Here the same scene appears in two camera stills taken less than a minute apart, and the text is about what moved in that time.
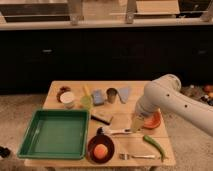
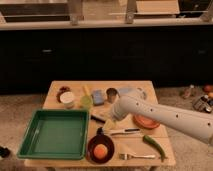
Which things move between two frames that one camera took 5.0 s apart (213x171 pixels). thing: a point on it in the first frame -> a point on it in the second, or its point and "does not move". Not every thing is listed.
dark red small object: (60, 91) does not move
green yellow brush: (86, 100) does not move
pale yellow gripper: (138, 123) -> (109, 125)
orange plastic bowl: (154, 122) does not move
